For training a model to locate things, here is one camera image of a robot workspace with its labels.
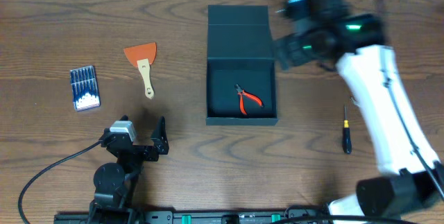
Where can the dark green open box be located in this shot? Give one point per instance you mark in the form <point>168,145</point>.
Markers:
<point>240,67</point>

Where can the blue precision screwdriver set case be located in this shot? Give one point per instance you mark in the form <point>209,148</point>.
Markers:
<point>84,88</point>

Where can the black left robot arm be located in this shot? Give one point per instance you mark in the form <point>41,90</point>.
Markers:
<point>115,182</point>

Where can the orange scraper wooden handle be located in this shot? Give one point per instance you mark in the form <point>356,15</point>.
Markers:
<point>143,56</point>

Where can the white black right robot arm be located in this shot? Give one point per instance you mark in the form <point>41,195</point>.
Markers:
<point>410,171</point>

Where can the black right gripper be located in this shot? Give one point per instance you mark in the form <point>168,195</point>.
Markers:
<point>302,40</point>

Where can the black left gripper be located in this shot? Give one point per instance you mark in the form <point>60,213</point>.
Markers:
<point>139,151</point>

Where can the black yellow screwdriver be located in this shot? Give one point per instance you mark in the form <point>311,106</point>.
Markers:
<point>346,141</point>

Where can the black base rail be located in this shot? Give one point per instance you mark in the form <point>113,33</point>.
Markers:
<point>170,217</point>

